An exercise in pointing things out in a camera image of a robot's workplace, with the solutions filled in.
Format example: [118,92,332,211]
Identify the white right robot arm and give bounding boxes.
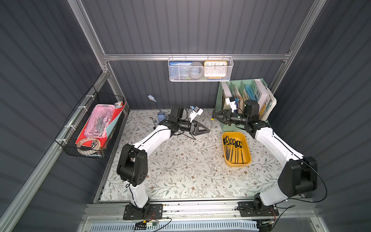
[212,100,318,210]

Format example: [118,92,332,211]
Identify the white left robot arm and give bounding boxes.
[117,105,210,211]

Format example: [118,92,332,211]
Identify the yellow plastic storage tray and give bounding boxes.
[222,131,252,168]

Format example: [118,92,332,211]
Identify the blue box in mesh basket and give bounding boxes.
[168,61,192,81]

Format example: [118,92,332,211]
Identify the pink plastic tool case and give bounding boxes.
[84,104,115,138]

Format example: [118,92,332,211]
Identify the white book in organizer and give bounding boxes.
[254,79,277,121]

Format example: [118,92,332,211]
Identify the yellow white clock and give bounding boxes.
[204,61,228,78]

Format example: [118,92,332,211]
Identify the grey tape roll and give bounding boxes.
[188,62,204,79]

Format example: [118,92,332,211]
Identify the red folder in basket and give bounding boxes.
[75,101,126,150]

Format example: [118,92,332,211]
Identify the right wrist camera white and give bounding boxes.
[225,97,238,113]

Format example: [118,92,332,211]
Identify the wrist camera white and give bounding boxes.
[225,97,238,113]
[189,106,203,122]

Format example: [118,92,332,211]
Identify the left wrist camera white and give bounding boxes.
[189,106,203,122]

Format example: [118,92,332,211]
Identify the white mesh wall basket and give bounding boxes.
[168,56,234,82]

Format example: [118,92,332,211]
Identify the black wire wall basket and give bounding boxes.
[55,88,127,159]

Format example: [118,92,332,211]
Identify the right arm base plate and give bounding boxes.
[236,201,279,217]

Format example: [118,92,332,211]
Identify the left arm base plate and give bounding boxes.
[123,203,163,220]

